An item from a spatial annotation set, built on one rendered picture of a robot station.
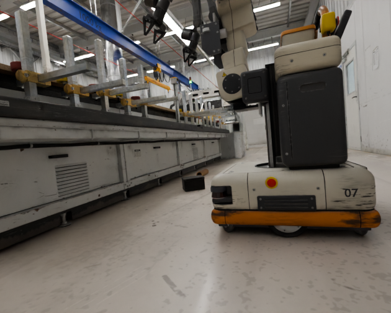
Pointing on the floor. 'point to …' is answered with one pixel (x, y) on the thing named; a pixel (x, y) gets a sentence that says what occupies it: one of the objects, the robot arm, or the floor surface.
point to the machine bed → (74, 171)
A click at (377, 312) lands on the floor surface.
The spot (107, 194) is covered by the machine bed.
